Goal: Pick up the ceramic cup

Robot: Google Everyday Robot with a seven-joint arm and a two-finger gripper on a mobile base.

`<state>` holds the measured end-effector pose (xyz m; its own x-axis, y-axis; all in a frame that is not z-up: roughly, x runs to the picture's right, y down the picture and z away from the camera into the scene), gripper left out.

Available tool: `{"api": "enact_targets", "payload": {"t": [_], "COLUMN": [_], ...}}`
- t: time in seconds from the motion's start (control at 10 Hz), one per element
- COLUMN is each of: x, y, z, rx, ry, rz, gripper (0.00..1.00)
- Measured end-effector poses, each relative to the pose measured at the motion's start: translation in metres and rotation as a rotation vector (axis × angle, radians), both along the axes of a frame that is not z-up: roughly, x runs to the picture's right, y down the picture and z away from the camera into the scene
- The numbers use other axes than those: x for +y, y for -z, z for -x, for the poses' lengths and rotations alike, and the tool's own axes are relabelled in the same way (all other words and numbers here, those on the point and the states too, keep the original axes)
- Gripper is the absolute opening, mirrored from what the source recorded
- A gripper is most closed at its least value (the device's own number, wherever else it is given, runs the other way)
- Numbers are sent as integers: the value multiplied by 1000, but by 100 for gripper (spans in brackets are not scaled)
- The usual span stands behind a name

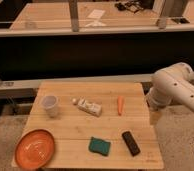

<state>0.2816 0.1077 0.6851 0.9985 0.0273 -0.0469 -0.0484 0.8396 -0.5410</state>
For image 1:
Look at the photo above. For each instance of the orange plate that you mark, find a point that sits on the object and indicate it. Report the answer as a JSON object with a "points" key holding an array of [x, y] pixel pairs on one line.
{"points": [[35, 149]]}

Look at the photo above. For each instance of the green sponge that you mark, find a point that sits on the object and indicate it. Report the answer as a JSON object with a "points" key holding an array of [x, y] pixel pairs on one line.
{"points": [[99, 146]]}

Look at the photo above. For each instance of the black remote control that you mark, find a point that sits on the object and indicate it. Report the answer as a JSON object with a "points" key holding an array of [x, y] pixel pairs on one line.
{"points": [[131, 143]]}

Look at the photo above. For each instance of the orange carrot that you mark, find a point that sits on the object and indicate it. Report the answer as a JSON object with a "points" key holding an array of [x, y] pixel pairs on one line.
{"points": [[120, 104]]}

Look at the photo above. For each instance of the small white egg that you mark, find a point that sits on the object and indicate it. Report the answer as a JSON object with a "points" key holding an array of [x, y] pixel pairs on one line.
{"points": [[74, 101]]}

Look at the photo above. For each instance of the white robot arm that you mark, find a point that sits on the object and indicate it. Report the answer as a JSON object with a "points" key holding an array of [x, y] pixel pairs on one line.
{"points": [[171, 83]]}

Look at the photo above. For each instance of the white paper sheet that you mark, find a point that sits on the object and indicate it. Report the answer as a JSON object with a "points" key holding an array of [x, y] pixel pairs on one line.
{"points": [[96, 14]]}

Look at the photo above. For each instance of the grey metal post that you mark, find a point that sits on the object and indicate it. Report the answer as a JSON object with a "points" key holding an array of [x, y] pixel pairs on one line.
{"points": [[165, 13], [73, 8]]}

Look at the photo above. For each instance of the grey metal post right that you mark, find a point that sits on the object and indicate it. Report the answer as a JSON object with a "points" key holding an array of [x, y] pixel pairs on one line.
{"points": [[165, 13]]}

